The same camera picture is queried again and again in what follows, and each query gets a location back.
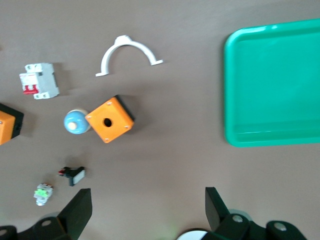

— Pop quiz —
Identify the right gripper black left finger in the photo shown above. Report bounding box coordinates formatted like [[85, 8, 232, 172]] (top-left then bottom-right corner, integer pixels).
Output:
[[0, 188, 93, 240]]

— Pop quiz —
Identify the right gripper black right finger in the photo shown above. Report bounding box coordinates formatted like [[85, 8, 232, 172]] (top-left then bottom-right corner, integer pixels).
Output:
[[202, 187, 307, 240]]

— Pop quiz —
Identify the white circuit breaker red lever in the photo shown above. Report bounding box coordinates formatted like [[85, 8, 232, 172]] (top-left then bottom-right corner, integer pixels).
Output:
[[19, 62, 61, 100]]

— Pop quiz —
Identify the green-white connector part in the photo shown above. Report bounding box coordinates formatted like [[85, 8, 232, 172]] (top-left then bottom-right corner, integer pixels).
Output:
[[33, 183, 54, 207]]

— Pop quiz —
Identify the brown table mat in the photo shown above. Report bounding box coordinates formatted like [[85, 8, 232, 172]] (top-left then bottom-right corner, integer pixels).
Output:
[[0, 0, 320, 240]]

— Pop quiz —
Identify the blue dome push button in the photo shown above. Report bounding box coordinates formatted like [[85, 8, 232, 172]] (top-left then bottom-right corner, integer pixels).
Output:
[[63, 108, 91, 135]]

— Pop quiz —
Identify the green plastic tray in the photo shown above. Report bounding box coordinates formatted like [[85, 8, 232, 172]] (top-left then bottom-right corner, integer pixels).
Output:
[[223, 18, 320, 148]]

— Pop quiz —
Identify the small white pipe clamp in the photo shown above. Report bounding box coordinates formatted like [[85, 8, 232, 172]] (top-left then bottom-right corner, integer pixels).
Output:
[[94, 34, 164, 78]]

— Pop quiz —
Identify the black rocker switch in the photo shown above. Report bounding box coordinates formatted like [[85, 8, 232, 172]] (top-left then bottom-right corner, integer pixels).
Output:
[[58, 165, 86, 187]]

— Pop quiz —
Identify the orange button enclosure box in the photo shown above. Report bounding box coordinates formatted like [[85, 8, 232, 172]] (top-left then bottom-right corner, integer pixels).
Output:
[[0, 103, 25, 146], [84, 94, 136, 144]]

